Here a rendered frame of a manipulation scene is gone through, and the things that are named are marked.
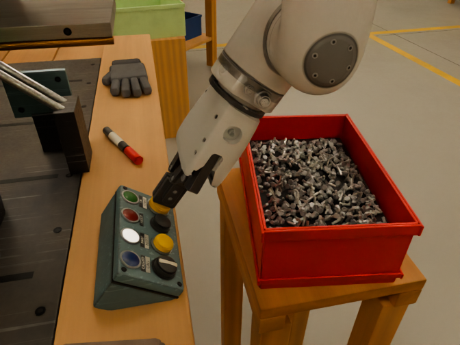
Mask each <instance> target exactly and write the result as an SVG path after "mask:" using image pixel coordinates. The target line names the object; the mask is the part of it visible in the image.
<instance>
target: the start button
mask: <svg viewBox="0 0 460 345"><path fill-rule="evenodd" d="M149 205H150V206H151V208H152V209H153V210H154V211H156V212H157V213H159V214H167V213H168V212H169V210H170V208H169V207H166V206H163V205H160V204H158V203H155V202H153V197H151V199H150V201H149Z"/></svg>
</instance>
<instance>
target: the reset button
mask: <svg viewBox="0 0 460 345"><path fill-rule="evenodd" d="M153 243H154V245H155V247H156V248H157V249H158V250H160V251H161V252H164V253H168V252H170V251H171V249H172V248H173V240H172V239H171V238H170V237H169V236H168V235H166V234H163V233H161V234H158V235H156V237H155V238H154V240H153Z"/></svg>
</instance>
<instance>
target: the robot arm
mask: <svg viewBox="0 0 460 345"><path fill-rule="evenodd" d="M377 1H378V0H255V2H254V4H253V5H252V7H251V8H250V10H249V11H248V13H247V14H246V16H245V17H244V19H243V20H242V22H241V23H240V25H239V27H238V28H237V29H236V31H235V33H234V34H233V35H232V37H231V39H230V40H229V42H228V43H227V45H226V46H225V48H224V49H223V51H222V53H221V54H220V55H219V57H218V59H217V60H216V61H215V63H214V65H213V66H212V68H211V71H212V73H213V74H212V75H211V77H210V78H209V83H210V85H209V87H208V88H207V89H206V91H205V92H204V93H203V94H202V95H201V97H200V98H199V100H198V101H197V102H196V103H195V105H194V106H193V108H192V109H191V110H190V112H189V113H188V115H187V116H186V118H185V119H184V121H183V122H182V124H181V126H180V128H179V129H178V131H177V135H176V141H177V148H178V151H177V154H176V155H175V156H174V158H173V160H172V162H171V163H170V165H169V167H168V171H169V172H167V171H166V173H165V174H164V176H163V177H162V179H161V180H160V182H159V183H158V184H157V186H156V187H155V189H154V191H153V192H152V193H153V202H155V203H158V204H160V205H163V206H166V207H169V208H171V209H173V208H175V207H176V205H177V203H178V202H179V201H180V200H181V198H182V197H183V196H184V194H185V193H186V192H187V191H189V192H192V193H194V194H198V193H199V192H200V190H201V188H202V187H203V184H204V183H205V181H206V179H207V178H208V179H209V183H210V185H211V186H212V187H214V188H217V187H218V186H219V185H220V184H221V183H222V182H223V180H224V179H225V177H226V176H227V175H228V174H229V172H230V171H231V169H232V168H233V166H234V165H235V163H236V162H237V161H238V159H239V158H240V156H241V154H242V153H243V151H244V150H245V148H246V147H247V145H248V143H249V142H250V140H251V138H252V137H253V134H254V133H255V131H256V129H257V127H258V124H259V122H260V121H259V118H262V117H263V116H264V114H265V113H271V112H272V111H273V109H274V108H275V107H276V106H277V104H278V103H279V101H280V100H281V99H282V98H283V96H284V95H285V94H286V92H287V91H288V90H289V89H290V87H291V86H293V87H294V88H295V89H297V90H299V91H301V92H303V93H306V94H311V95H324V94H330V93H332V92H335V91H336V90H338V89H340V88H341V87H342V86H344V85H345V84H346V83H347V82H348V81H349V80H350V78H351V77H352V76H353V75H354V73H355V71H356V70H357V68H358V66H359V64H360V62H361V59H362V57H363V55H364V52H365V50H366V45H367V43H368V39H369V36H370V31H371V28H372V24H373V20H374V14H375V10H376V5H377Z"/></svg>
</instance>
